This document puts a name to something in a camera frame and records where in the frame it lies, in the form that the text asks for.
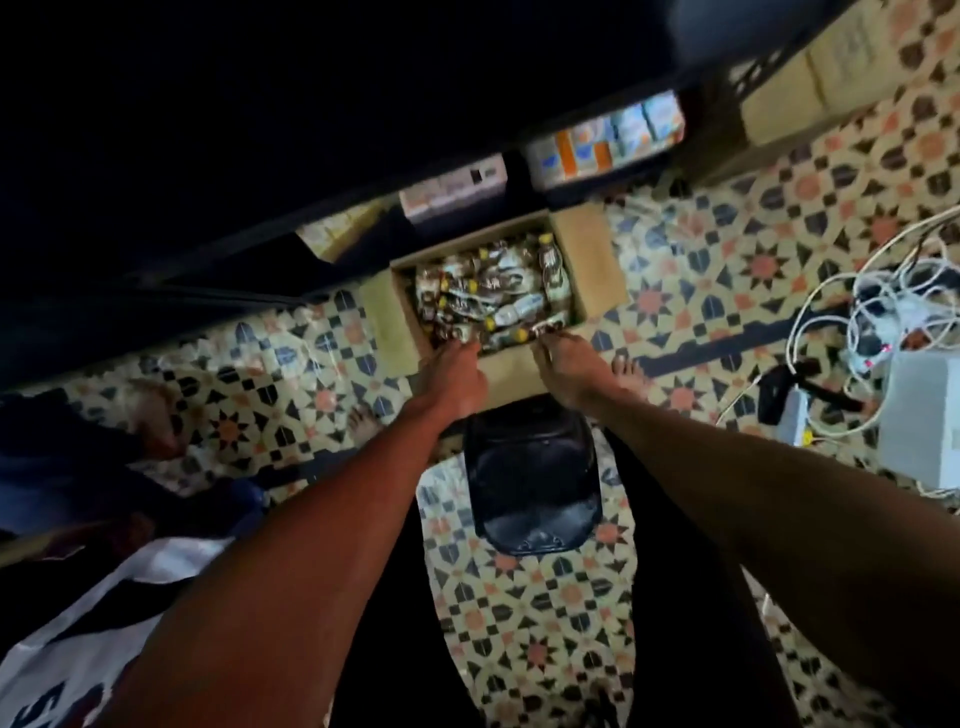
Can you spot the white appliance carton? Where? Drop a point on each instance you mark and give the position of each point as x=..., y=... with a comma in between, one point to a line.
x=923, y=420

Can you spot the black metal shelf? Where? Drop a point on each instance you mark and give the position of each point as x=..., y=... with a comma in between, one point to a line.
x=225, y=135

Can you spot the tissue packs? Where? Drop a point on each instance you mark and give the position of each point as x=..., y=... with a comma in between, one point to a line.
x=345, y=233

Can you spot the white power adapter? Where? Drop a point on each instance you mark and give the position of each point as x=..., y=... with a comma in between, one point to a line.
x=794, y=423

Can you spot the stack of pink white boxes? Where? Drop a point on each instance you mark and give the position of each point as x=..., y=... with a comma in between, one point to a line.
x=453, y=188

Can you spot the row of orange blue packets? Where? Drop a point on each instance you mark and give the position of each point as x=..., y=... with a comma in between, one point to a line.
x=608, y=138

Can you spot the person's right forearm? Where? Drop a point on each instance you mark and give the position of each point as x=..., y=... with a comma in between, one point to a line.
x=795, y=525

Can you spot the person's right hand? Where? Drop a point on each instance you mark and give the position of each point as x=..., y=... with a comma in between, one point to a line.
x=578, y=375

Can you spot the black handheld clamp tool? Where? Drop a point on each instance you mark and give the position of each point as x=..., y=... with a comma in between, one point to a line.
x=818, y=383

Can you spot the person's right foot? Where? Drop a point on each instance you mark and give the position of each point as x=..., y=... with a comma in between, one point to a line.
x=630, y=375

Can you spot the person's left hand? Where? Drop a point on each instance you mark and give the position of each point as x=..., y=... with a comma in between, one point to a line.
x=450, y=383

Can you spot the white power strip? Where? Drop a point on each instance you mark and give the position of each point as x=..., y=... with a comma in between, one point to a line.
x=897, y=315

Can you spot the person's left forearm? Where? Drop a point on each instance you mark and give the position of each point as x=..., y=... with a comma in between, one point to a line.
x=270, y=585

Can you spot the pile of bottles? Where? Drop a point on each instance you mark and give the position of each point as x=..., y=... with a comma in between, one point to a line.
x=495, y=285

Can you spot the brown cardboard box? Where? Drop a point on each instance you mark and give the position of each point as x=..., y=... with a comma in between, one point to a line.
x=597, y=263

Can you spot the black plastic stool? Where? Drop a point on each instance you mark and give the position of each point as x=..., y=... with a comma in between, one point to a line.
x=533, y=480

